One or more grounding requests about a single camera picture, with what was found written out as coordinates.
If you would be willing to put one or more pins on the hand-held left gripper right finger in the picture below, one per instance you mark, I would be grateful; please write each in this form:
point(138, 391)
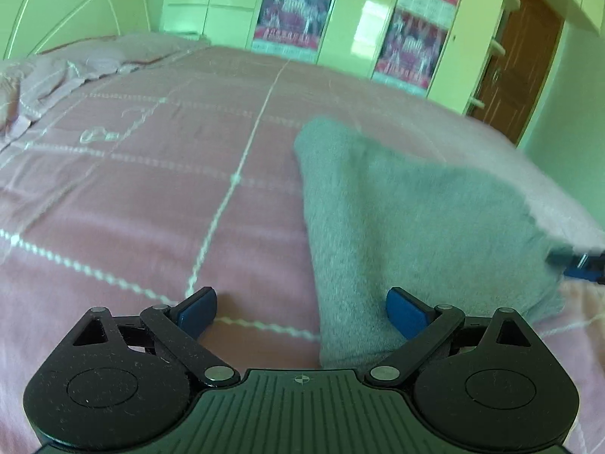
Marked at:
point(406, 314)

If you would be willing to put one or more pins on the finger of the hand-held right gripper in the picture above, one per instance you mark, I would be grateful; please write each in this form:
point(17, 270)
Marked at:
point(583, 274)

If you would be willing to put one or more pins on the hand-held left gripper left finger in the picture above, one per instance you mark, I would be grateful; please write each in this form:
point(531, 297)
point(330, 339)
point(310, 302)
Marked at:
point(196, 310)

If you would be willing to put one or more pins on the pink checkered bed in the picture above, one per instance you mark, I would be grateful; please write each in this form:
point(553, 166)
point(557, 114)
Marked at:
point(142, 189)

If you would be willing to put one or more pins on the brown wooden door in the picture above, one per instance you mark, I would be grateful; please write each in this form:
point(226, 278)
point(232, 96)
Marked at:
point(520, 66)

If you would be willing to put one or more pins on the white rounded corner shelf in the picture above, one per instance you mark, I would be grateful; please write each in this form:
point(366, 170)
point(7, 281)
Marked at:
point(494, 47)

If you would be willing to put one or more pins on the glossy white wardrobe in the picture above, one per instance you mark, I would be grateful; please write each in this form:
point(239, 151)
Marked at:
point(359, 19)

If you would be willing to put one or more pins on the white arched headboard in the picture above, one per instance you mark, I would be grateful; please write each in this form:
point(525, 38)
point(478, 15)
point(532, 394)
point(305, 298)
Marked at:
point(61, 4)

